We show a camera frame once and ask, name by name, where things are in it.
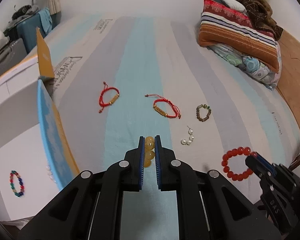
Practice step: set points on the striped bed sheet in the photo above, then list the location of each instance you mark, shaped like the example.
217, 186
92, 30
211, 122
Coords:
106, 64

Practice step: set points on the striped orange red pillow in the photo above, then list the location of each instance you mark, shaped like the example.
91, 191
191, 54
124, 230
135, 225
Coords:
221, 24

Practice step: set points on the white pillow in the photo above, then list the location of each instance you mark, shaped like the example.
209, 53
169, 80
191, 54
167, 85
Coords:
234, 4

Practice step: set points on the floral patterned quilt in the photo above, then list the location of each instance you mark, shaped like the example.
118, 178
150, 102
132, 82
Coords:
252, 66

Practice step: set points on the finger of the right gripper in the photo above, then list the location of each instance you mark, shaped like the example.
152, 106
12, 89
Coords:
265, 162
250, 162

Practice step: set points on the grey suitcase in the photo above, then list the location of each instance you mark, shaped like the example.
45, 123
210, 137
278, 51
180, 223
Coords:
11, 55

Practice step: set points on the wooden bed frame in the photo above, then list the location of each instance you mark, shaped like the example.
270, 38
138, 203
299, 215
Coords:
289, 83

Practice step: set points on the teal suitcase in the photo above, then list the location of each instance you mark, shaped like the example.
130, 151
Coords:
26, 29

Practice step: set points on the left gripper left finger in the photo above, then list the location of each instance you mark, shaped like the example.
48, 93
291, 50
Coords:
136, 158

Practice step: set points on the white pearl earring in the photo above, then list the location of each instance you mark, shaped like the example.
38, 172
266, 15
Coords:
190, 139

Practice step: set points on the red cord bracelet gold bar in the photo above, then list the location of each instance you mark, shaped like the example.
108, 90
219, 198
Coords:
164, 107

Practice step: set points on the brown fuzzy blanket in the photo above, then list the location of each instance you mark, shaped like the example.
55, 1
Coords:
260, 14

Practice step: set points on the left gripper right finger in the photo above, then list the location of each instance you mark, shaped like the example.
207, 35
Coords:
167, 178

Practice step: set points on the blue yellow cardboard box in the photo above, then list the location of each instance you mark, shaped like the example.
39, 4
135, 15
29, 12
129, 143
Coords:
35, 158

